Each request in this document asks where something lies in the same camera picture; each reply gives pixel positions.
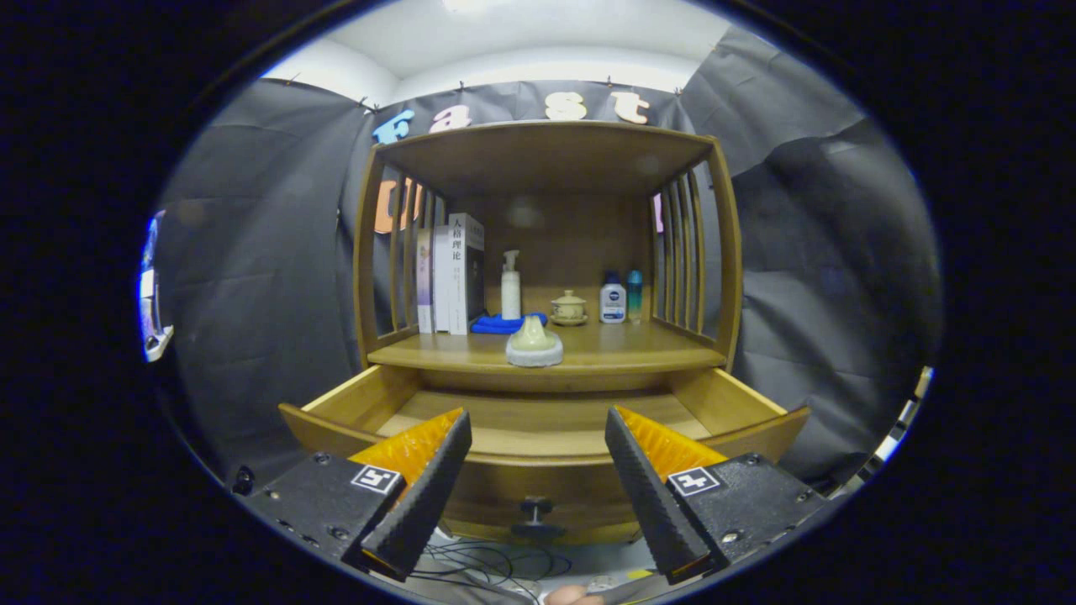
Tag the teal slim bottle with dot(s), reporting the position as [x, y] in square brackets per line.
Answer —
[635, 294]

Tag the thin purple book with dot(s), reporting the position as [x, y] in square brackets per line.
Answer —
[424, 286]

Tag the thin white book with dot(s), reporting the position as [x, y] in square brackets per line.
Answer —
[441, 286]

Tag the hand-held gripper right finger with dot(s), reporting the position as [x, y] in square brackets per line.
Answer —
[651, 504]

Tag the wooden drawer with black knob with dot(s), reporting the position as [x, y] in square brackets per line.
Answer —
[538, 437]

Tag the beige lidded teacup with saucer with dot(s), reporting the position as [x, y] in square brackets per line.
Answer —
[569, 307]

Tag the white pump bottle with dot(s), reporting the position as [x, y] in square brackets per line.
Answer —
[510, 294]

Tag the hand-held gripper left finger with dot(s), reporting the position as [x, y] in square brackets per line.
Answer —
[424, 504]

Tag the white lotion bottle blue cap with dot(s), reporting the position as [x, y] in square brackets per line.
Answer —
[613, 301]

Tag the brown wooden cabinet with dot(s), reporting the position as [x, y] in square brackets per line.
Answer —
[546, 155]

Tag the wooden countertop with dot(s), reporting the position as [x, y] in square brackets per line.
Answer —
[630, 344]

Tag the thick white and black book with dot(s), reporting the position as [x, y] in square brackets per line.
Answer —
[464, 269]

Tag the yellow tape strip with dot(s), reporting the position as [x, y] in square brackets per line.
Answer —
[640, 575]

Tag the blue folded cloth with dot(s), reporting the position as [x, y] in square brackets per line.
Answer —
[492, 324]

